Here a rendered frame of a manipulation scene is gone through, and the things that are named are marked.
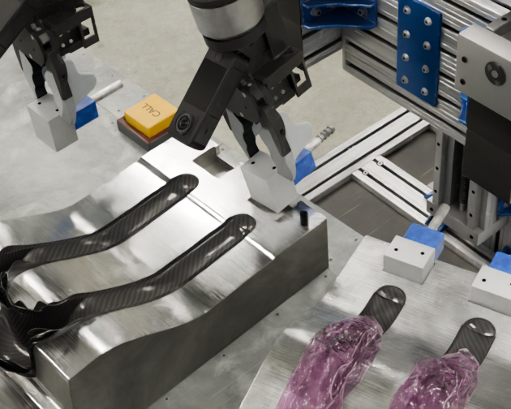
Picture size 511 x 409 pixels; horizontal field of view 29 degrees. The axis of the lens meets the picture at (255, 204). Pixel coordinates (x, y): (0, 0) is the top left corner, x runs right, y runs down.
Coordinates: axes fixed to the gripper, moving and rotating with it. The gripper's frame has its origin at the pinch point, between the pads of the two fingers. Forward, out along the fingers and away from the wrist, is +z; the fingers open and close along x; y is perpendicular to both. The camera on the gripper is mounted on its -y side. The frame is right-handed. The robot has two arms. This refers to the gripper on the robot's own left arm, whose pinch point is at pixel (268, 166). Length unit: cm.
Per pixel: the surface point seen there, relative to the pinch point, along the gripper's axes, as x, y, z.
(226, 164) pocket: 11.7, 0.8, 5.9
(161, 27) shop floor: 166, 75, 84
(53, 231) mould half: 14.6, -23.0, -1.2
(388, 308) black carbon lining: -18.5, -2.1, 12.0
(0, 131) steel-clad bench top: 50, -13, 6
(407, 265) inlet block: -17.6, 2.8, 9.7
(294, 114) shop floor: 104, 73, 92
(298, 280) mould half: -5.6, -4.8, 12.7
